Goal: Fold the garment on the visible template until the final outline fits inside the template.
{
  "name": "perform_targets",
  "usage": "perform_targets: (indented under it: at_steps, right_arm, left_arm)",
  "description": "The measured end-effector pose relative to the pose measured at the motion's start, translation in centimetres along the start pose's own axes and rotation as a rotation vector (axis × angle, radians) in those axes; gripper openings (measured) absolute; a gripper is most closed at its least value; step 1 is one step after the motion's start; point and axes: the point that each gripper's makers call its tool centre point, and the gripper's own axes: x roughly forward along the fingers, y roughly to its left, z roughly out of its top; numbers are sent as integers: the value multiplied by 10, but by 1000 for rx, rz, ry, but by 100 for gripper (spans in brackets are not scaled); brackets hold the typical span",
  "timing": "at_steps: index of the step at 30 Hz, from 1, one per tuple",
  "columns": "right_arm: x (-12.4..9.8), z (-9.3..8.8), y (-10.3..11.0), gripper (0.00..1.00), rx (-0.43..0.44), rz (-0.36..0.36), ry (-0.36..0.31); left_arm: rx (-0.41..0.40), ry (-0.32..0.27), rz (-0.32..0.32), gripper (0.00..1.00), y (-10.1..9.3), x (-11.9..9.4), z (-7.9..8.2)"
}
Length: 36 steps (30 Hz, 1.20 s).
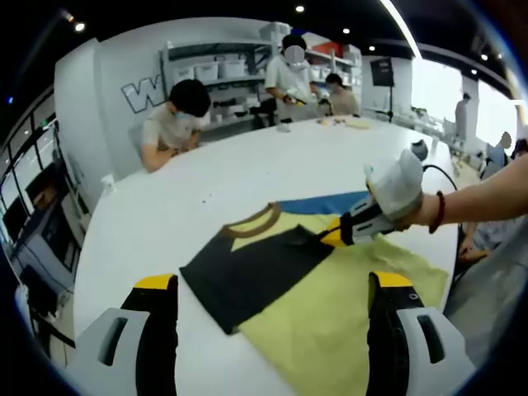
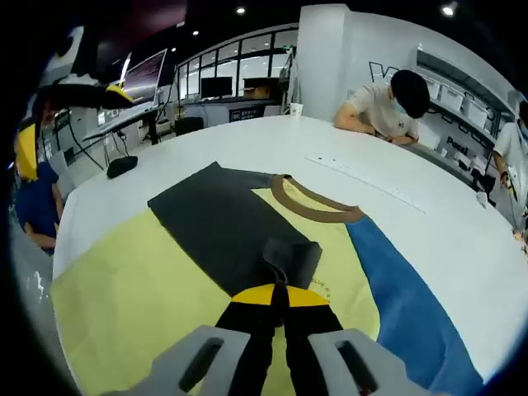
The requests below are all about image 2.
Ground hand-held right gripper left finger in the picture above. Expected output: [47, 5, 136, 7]
[102, 283, 276, 396]

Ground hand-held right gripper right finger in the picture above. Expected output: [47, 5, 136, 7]
[283, 285, 428, 396]

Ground yellow blue grey garment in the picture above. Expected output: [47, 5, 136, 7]
[49, 160, 486, 396]

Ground grey standing desk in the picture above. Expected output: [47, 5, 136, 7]
[81, 101, 168, 146]

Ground person's own torso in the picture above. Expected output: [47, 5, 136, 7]
[10, 158, 65, 255]

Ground large display screen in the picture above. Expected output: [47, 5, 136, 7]
[120, 48, 169, 104]

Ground black oval pad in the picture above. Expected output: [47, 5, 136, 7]
[106, 155, 139, 181]

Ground black box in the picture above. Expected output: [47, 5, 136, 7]
[174, 116, 204, 136]

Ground black desktop monitor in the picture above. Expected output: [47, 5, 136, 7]
[200, 76, 233, 101]

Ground cardboard box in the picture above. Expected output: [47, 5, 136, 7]
[242, 77, 282, 99]

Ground white marked strip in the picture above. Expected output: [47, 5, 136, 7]
[304, 154, 429, 215]

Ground row of white storage bins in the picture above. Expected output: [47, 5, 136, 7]
[427, 78, 496, 129]

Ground grey storage shelf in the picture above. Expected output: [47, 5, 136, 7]
[413, 43, 523, 174]

